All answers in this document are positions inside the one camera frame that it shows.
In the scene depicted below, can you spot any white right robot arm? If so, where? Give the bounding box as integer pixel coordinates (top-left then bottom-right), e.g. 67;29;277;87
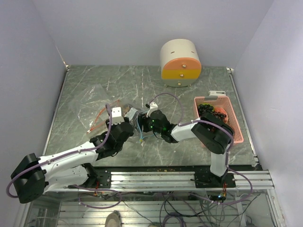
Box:
137;110;234;187

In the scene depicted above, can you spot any aluminium rail frame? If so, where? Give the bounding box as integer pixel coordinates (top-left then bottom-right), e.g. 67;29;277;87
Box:
14;163;287;227

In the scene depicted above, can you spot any fake dark blue grape bunch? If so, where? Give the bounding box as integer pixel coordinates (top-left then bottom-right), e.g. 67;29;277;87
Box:
197;104;214;116

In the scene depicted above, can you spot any round mini drawer cabinet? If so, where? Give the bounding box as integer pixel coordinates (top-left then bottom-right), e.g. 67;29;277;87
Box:
160;39;202;87

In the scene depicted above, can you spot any pink perforated plastic basket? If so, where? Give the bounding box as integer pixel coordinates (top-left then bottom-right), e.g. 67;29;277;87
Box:
193;96;244;144

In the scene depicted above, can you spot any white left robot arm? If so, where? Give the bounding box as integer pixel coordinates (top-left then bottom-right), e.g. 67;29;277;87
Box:
9;117;134;204

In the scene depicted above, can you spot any small white plastic clip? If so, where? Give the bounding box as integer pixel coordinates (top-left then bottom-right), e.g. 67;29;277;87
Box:
209;90;226;96

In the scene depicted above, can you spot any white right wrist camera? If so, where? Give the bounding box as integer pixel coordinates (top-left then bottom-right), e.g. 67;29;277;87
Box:
146;102;158;117

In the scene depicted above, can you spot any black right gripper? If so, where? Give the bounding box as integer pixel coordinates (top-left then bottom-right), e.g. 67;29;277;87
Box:
133;113;163;135

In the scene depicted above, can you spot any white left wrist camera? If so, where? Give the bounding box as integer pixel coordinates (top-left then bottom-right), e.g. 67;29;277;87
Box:
111;106;124;125

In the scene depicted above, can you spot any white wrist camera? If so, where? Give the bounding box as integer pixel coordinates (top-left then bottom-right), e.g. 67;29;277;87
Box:
146;102;158;117
111;106;124;125

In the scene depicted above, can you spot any orange zip top bag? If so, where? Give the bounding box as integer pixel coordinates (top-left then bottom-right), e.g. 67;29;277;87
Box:
69;84;120;135

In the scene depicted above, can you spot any blue zip top bag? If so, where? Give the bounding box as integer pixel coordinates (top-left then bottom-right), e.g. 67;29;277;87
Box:
119;99;151;146

